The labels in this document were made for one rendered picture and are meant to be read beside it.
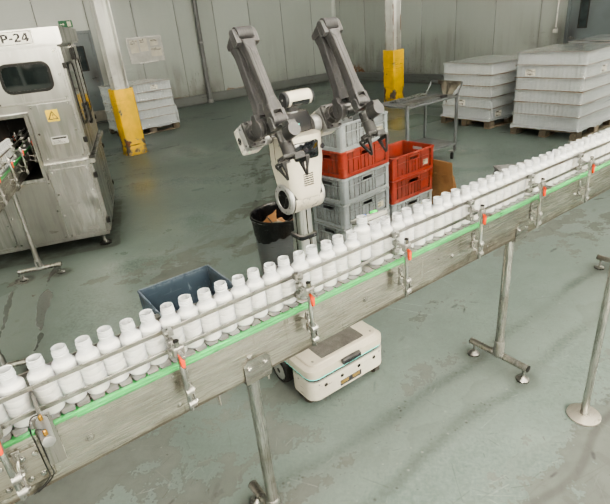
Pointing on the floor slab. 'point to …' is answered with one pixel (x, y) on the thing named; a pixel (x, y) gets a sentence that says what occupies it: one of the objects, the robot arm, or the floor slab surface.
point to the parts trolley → (426, 115)
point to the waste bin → (272, 234)
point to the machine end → (83, 145)
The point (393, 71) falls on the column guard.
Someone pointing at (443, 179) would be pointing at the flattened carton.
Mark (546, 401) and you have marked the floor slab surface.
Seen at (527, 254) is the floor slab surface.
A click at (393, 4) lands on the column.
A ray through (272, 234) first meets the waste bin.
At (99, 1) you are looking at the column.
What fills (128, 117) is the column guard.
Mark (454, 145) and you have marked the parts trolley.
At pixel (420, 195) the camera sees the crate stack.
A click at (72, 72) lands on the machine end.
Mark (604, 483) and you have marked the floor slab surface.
